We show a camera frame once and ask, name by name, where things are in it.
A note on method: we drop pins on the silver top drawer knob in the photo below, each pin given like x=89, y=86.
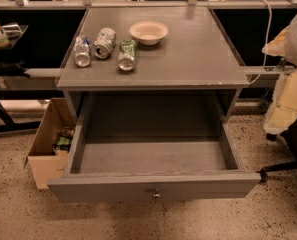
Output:
x=156, y=194

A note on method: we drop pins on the grey wooden drawer cabinet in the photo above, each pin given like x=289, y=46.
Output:
x=194, y=55

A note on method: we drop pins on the beige foam padded gripper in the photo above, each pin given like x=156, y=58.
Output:
x=282, y=113

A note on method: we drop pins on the open cardboard box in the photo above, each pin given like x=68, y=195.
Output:
x=44, y=160

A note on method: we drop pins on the beige paper bowl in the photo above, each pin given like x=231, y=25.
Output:
x=148, y=32

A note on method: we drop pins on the grey top drawer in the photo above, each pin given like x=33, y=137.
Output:
x=126, y=146

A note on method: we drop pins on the green can in box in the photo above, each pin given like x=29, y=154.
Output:
x=62, y=143

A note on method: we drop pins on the crushed green can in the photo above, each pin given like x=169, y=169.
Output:
x=127, y=55

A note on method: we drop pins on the crushed white silver can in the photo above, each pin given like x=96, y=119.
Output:
x=104, y=43

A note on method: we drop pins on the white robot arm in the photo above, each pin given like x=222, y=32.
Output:
x=283, y=110

